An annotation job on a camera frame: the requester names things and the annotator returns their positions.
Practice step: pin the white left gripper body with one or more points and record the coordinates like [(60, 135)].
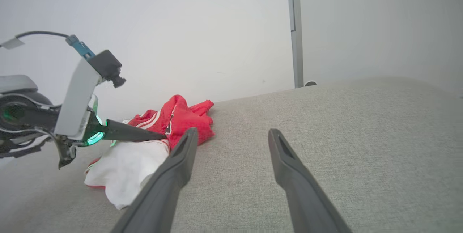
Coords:
[(76, 102)]

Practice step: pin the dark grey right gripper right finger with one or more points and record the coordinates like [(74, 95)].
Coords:
[(304, 197)]

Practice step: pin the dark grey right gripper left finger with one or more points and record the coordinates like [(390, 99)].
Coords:
[(162, 189)]

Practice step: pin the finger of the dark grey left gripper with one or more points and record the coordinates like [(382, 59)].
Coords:
[(126, 132)]

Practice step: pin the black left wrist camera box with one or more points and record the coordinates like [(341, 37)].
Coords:
[(106, 66)]

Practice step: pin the grey vertical wall post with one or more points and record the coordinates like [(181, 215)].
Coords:
[(296, 26)]

